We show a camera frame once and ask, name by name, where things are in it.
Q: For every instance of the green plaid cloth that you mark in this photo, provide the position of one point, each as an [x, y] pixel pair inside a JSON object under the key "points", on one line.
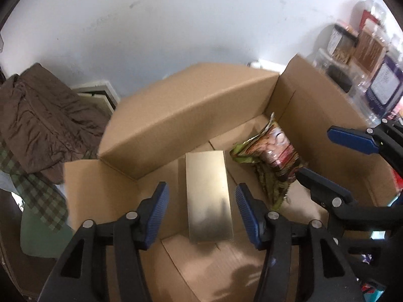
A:
{"points": [[36, 191]]}

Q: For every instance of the clear jar navy label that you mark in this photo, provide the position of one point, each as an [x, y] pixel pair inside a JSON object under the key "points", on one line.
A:
{"points": [[385, 89]]}

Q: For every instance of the brown jacket pile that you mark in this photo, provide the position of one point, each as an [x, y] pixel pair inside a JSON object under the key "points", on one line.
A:
{"points": [[46, 124]]}

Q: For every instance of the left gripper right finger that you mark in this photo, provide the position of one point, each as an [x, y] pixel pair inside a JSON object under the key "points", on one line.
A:
{"points": [[324, 272]]}

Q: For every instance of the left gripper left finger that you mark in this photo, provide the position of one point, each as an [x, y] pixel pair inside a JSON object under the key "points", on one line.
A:
{"points": [[80, 273]]}

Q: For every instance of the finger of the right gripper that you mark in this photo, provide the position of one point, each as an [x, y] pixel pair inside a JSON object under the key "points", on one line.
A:
{"points": [[385, 139], [329, 195]]}

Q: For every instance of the gold rectangular box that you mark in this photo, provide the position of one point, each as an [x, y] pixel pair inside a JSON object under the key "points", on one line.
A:
{"points": [[207, 195]]}

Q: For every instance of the brown green nut packets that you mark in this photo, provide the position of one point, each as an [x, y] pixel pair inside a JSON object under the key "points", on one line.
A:
{"points": [[274, 159]]}

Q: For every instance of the open cardboard box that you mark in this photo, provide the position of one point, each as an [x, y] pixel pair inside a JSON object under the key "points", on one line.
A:
{"points": [[180, 130]]}

